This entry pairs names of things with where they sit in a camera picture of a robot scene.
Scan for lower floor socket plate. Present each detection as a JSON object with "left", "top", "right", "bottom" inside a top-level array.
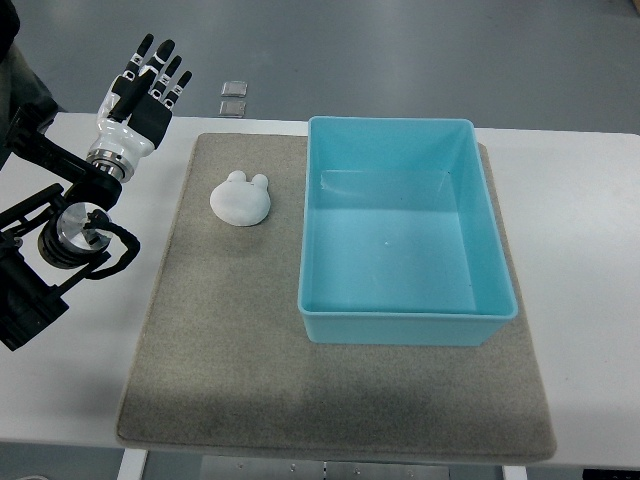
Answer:
[{"left": 218, "top": 100, "right": 246, "bottom": 118}]

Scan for right white table leg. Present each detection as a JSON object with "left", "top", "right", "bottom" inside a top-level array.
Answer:
[{"left": 502, "top": 465, "right": 528, "bottom": 480}]

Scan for white table leg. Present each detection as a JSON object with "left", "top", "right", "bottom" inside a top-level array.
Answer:
[
  {"left": 502, "top": 465, "right": 528, "bottom": 480},
  {"left": 116, "top": 448, "right": 148, "bottom": 480}
]

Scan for left white table leg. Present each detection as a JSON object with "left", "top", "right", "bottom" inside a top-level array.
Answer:
[{"left": 116, "top": 448, "right": 148, "bottom": 480}]

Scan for white bunny toy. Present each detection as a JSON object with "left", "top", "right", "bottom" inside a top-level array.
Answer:
[{"left": 209, "top": 170, "right": 271, "bottom": 227}]

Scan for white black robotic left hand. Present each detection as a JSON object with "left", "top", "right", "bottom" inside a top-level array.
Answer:
[{"left": 87, "top": 34, "right": 192, "bottom": 183}]

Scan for blue plastic box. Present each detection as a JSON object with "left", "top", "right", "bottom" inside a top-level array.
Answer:
[{"left": 298, "top": 116, "right": 519, "bottom": 346}]

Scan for dark object at corner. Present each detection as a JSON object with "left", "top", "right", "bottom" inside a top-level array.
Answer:
[{"left": 1, "top": 1, "right": 52, "bottom": 166}]

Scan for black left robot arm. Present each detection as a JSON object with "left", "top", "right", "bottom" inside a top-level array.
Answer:
[{"left": 1, "top": 98, "right": 140, "bottom": 351}]

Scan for metal table frame bracket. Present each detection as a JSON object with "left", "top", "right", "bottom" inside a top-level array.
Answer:
[{"left": 200, "top": 456, "right": 450, "bottom": 480}]

